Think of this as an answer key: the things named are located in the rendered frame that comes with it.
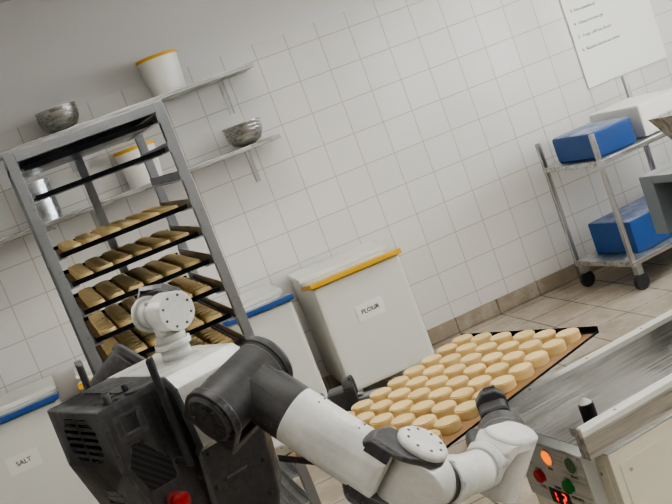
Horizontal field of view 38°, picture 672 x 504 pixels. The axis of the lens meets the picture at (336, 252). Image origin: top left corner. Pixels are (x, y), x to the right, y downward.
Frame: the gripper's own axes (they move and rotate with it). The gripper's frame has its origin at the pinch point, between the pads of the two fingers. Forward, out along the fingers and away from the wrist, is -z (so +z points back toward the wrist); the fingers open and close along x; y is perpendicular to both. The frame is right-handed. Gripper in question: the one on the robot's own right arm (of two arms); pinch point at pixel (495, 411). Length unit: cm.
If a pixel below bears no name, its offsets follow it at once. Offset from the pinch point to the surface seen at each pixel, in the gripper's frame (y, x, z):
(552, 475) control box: -6.0, -22.8, -15.9
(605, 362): -26, -12, -41
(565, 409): -13.6, -15.9, -30.4
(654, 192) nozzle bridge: -55, 13, -77
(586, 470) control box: -12.4, -19.1, -5.4
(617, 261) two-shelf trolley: -85, -82, -390
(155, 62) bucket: 117, 116, -353
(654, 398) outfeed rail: -29.6, -11.4, -10.1
